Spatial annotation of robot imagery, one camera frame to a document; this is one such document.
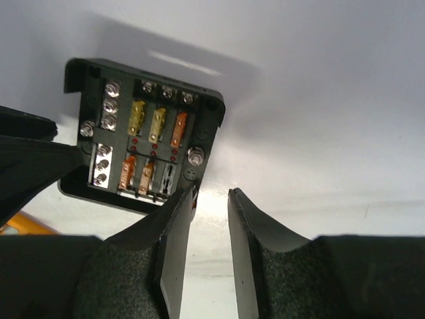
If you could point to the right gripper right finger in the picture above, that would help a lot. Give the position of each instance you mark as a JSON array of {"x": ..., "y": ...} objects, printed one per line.
[{"x": 277, "y": 272}]

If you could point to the orange terminal block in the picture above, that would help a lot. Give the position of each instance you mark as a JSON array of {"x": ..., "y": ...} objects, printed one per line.
[{"x": 25, "y": 224}]

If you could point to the orange blade fuse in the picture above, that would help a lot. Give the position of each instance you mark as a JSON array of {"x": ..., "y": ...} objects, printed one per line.
[
  {"x": 127, "y": 172},
  {"x": 178, "y": 130},
  {"x": 146, "y": 178}
]

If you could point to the black fuse box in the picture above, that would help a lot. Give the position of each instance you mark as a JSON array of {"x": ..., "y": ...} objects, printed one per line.
[{"x": 107, "y": 91}]

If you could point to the yellow blade fuse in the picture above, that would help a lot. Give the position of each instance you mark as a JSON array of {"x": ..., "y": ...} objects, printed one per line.
[
  {"x": 136, "y": 117},
  {"x": 157, "y": 123}
]

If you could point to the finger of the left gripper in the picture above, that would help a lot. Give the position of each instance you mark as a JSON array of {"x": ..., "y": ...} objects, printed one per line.
[
  {"x": 18, "y": 124},
  {"x": 28, "y": 167}
]

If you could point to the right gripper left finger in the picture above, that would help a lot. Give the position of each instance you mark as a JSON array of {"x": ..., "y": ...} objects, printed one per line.
[{"x": 139, "y": 272}]

